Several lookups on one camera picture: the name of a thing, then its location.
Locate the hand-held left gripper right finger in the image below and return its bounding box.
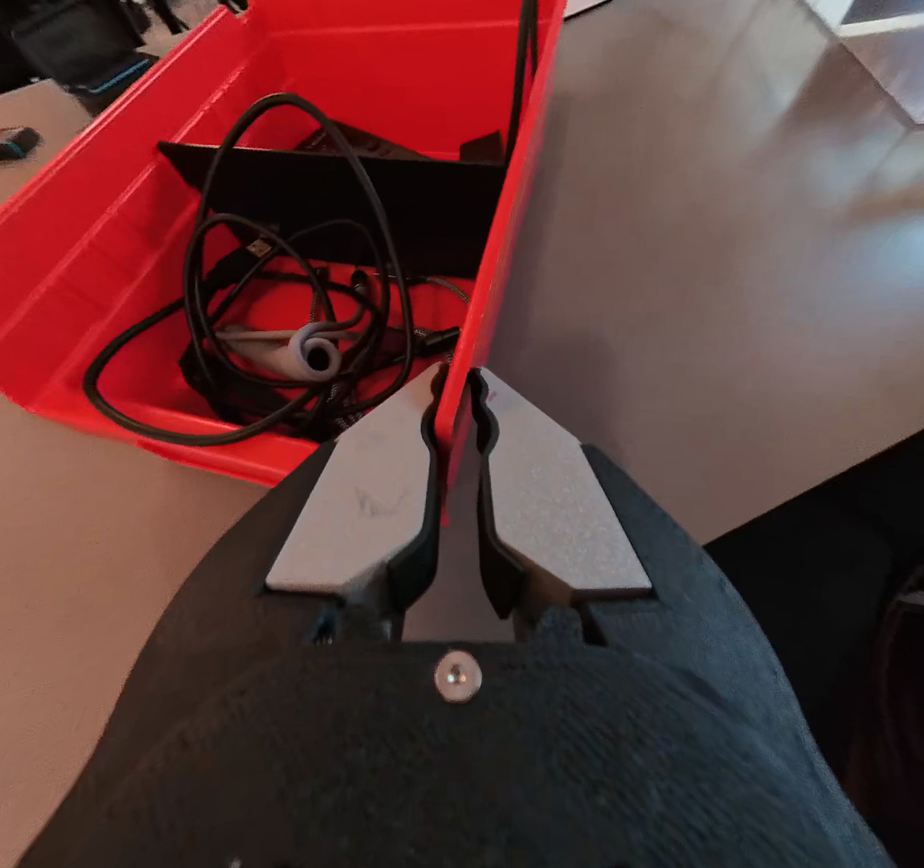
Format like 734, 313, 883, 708
468, 366, 655, 623

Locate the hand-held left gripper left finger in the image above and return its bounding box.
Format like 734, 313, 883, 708
264, 363, 443, 641

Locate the grey usb cable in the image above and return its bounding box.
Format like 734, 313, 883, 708
217, 298, 365, 381

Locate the red plastic bin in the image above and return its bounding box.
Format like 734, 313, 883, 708
0, 0, 578, 526

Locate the black bin divider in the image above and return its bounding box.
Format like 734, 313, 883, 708
157, 128, 506, 280

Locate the clear plastic bin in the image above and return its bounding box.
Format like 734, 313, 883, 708
776, 0, 924, 125

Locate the long black round cable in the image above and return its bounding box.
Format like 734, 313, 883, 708
81, 91, 418, 448

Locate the dark braided cable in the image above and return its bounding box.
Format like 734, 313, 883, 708
318, 272, 470, 443

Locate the black cable with metal plug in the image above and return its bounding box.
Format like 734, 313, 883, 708
180, 214, 391, 436

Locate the thin black cable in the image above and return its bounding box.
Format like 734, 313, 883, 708
504, 0, 542, 161

